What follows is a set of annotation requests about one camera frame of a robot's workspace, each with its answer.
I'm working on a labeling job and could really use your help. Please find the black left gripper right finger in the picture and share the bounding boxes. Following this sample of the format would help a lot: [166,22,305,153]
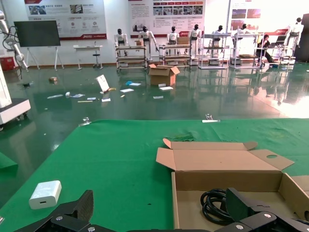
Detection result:
[214,187,309,232]

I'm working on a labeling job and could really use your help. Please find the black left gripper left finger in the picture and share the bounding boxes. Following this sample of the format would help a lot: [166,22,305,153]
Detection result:
[14,189,110,232]

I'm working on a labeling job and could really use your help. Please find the black power cable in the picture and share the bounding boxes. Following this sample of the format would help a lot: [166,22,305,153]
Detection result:
[200,189,242,227]

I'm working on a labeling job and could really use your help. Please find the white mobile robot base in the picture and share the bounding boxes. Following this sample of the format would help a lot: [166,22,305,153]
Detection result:
[0,64,31,131]

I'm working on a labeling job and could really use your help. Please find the empty open cardboard box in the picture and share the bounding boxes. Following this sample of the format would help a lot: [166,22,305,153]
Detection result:
[155,138,309,230]

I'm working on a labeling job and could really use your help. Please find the large open cardboard box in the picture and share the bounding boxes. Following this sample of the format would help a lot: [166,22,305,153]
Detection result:
[147,63,181,87]

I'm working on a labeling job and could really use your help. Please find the red box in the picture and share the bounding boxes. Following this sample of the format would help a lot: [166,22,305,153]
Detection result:
[0,57,16,71]

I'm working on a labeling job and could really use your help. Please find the white charger adapter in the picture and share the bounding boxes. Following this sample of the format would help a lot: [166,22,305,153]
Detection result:
[28,180,63,210]

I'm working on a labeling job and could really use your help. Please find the green table cloth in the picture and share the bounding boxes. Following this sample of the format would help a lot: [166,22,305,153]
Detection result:
[0,117,309,232]

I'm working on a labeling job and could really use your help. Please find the green covered side table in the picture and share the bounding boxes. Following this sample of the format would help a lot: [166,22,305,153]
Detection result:
[0,151,19,170]

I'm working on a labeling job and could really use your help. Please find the clear plastic wrapper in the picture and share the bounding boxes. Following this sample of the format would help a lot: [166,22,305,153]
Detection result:
[166,131,195,142]

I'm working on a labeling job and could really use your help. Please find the white standing card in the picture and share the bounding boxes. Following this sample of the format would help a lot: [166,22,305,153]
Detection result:
[95,74,111,94]

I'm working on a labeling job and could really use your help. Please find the metal pipe rack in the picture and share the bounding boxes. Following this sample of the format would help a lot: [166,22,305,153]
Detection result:
[229,33,260,69]
[198,33,230,70]
[115,45,148,71]
[159,43,192,67]

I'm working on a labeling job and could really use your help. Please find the black stool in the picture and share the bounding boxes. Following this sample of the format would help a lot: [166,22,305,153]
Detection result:
[92,53,104,70]

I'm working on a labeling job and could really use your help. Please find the metal work desk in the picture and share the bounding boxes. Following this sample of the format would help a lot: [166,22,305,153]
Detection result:
[255,45,296,67]

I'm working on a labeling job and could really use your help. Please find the white desk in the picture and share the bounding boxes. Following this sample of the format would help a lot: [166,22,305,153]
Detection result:
[73,44,103,71]

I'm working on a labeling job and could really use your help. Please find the seated person in black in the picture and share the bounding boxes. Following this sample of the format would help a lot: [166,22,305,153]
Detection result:
[256,34,276,64]

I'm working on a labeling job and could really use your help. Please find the open laptop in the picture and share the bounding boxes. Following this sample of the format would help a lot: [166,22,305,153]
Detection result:
[268,35,287,48]

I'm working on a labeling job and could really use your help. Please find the white black humanoid robot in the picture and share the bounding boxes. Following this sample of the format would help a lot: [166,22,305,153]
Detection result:
[138,26,160,61]
[288,16,304,47]
[232,23,248,47]
[166,26,181,56]
[211,25,226,49]
[114,28,129,58]
[188,23,202,59]

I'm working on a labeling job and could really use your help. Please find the black display screen on stand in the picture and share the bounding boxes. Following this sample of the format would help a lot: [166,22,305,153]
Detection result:
[14,20,65,72]

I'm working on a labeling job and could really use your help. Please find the cardboard box holding cables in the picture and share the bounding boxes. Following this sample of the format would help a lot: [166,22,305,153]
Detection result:
[290,174,309,194]

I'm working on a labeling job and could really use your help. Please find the white information wall poster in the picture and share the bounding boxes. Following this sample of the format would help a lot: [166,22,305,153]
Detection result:
[127,0,206,39]
[229,0,292,37]
[24,0,107,41]

